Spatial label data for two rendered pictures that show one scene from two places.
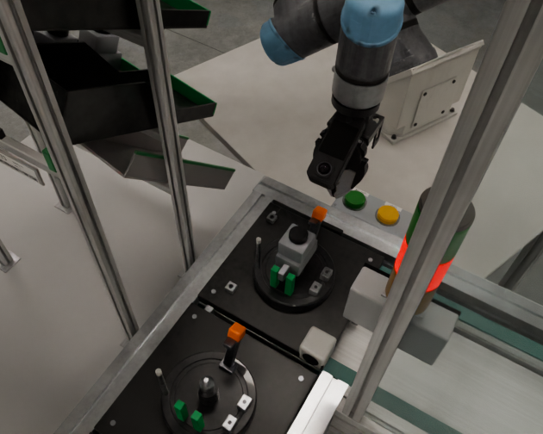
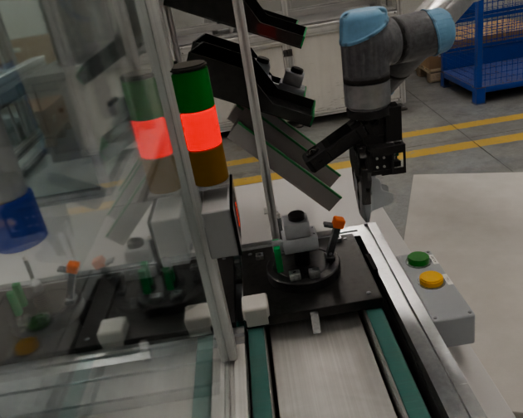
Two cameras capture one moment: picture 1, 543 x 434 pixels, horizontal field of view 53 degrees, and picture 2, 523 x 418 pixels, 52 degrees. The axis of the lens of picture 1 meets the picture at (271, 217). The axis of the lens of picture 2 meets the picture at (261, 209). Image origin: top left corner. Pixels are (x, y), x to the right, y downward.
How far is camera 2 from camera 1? 0.83 m
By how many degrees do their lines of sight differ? 53
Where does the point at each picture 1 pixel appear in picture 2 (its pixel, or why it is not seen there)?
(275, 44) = not seen: hidden behind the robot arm
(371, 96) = (355, 97)
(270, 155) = (428, 237)
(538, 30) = not seen: outside the picture
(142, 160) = (242, 131)
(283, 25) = not seen: hidden behind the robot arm
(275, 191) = (370, 234)
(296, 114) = (490, 222)
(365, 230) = (398, 279)
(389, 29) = (355, 31)
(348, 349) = (290, 344)
